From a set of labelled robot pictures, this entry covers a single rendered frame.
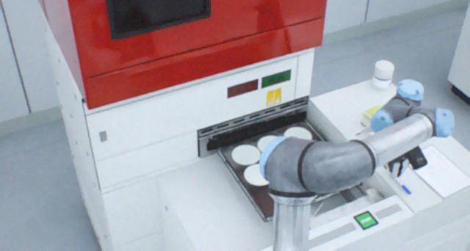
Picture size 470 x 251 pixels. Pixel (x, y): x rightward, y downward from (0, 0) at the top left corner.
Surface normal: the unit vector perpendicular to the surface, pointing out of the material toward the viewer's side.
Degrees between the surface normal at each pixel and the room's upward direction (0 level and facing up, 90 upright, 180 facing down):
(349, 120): 0
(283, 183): 58
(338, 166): 43
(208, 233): 0
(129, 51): 90
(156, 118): 90
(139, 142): 90
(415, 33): 0
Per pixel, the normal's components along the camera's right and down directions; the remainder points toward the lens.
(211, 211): 0.01, -0.76
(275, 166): -0.75, 0.04
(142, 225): 0.44, 0.58
